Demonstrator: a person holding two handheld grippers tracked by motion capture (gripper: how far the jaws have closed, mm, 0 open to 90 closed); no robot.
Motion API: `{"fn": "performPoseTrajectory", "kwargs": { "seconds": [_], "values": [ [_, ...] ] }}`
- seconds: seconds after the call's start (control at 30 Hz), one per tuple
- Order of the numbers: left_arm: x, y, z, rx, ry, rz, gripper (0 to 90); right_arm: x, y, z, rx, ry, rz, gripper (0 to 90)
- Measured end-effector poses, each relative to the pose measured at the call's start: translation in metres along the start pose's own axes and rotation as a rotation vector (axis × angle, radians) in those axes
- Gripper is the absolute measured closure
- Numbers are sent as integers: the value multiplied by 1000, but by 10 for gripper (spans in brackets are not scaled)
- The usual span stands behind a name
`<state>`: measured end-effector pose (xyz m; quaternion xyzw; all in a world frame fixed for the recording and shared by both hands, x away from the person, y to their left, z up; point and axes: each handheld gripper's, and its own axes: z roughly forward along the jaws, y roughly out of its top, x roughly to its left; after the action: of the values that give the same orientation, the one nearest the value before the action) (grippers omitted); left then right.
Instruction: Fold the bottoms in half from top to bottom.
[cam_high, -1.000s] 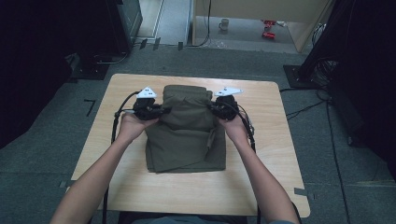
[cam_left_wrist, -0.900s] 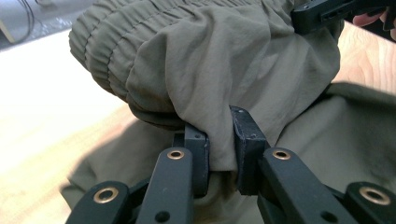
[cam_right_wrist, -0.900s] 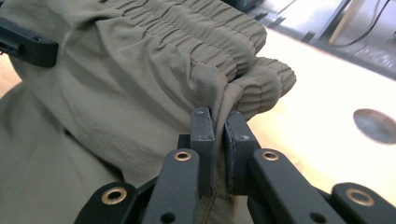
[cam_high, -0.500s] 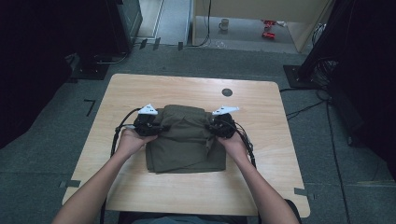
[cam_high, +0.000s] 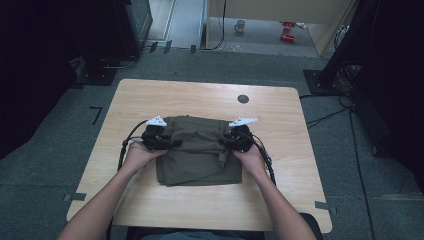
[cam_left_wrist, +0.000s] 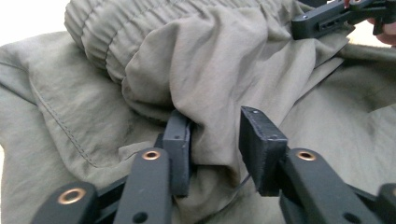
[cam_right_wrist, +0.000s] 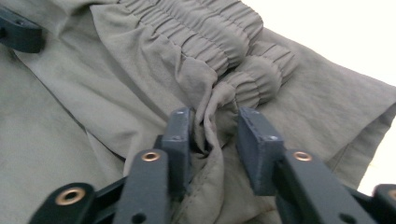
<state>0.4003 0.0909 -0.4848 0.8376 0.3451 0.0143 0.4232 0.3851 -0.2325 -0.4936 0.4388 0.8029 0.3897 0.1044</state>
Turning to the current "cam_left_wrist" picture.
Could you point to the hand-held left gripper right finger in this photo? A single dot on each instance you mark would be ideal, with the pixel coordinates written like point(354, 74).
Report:
point(264, 149)

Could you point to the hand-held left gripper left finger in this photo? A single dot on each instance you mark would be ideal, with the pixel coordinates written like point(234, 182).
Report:
point(174, 149)

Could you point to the olive green shorts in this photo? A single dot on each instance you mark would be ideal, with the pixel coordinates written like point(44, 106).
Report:
point(199, 77)

